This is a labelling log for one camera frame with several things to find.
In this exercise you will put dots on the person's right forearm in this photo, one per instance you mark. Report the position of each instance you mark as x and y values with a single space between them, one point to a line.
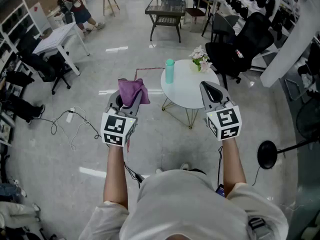
232 164

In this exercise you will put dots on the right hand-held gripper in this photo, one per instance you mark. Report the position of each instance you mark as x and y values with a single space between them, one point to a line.
225 124

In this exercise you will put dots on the black mesh office chair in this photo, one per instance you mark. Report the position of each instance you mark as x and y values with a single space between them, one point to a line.
250 39

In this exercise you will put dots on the grey chair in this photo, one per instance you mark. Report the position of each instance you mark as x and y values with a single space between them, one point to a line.
222 26

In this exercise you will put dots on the black wicker glass table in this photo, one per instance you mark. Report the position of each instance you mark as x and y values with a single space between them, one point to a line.
165 7

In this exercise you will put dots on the white shelf rack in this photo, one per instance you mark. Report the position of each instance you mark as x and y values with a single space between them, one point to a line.
17 14

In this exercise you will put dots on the teal bottle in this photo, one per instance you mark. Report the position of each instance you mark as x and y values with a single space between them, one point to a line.
169 71

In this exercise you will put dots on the purple cloth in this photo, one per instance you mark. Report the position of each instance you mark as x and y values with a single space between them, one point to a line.
131 90

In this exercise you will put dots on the red label bottle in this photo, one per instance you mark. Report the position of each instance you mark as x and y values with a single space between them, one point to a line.
239 54

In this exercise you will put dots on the black standing fan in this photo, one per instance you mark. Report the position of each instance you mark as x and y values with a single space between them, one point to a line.
267 155

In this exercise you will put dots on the person's white shoe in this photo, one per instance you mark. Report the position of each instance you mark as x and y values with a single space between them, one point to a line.
159 170
184 166

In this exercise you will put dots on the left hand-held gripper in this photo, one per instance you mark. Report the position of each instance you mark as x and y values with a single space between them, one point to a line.
117 129

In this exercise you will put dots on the white desk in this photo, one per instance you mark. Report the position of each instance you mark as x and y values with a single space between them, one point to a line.
57 36

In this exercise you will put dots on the person's white shirt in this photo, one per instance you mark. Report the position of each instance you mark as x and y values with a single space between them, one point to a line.
180 204

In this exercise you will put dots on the white round side table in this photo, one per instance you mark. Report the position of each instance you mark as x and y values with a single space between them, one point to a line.
185 94

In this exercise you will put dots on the black swivel chair with coat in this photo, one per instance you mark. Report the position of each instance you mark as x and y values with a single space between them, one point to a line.
42 64

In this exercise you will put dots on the pink flower bouquet vase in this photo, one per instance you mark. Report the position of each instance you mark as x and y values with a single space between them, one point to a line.
200 59

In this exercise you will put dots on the white power strip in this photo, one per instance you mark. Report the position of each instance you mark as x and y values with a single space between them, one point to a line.
70 115

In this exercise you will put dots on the person's left forearm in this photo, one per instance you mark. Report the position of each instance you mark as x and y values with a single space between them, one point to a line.
115 174

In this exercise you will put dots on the small waist screen device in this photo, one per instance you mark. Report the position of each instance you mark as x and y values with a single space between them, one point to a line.
220 190

